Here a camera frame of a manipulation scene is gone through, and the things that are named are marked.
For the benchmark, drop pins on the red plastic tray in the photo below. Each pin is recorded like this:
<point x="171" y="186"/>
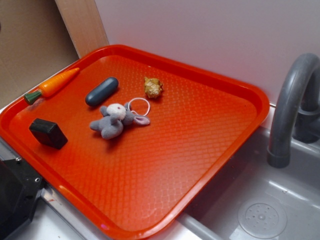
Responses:
<point x="133" y="186"/>

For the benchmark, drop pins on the tan seashell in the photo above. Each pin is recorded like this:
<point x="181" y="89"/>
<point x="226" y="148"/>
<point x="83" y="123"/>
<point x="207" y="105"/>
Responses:
<point x="152" y="87"/>

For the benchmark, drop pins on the orange toy carrot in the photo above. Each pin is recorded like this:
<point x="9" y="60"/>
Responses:
<point x="49" y="87"/>

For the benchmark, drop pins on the grey plush bunny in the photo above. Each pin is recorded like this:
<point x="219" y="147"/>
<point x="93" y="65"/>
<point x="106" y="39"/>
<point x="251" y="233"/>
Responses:
<point x="114" y="119"/>

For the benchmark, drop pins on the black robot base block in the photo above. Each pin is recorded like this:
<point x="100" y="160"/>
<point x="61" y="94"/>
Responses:
<point x="20" y="189"/>

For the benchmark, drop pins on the grey toy sink basin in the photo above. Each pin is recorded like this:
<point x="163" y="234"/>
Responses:
<point x="250" y="200"/>

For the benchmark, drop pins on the light wooden board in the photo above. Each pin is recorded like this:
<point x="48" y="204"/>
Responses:
<point x="84" y="25"/>

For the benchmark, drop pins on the grey toy faucet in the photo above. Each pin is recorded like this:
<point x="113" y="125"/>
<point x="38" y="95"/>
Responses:
<point x="297" y="111"/>

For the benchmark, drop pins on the dark blue oval case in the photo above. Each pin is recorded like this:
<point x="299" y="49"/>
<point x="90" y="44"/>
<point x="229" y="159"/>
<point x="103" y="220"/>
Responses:
<point x="102" y="92"/>

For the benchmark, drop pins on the black box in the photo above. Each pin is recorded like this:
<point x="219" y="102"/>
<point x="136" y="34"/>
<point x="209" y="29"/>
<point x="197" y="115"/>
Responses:
<point x="48" y="133"/>

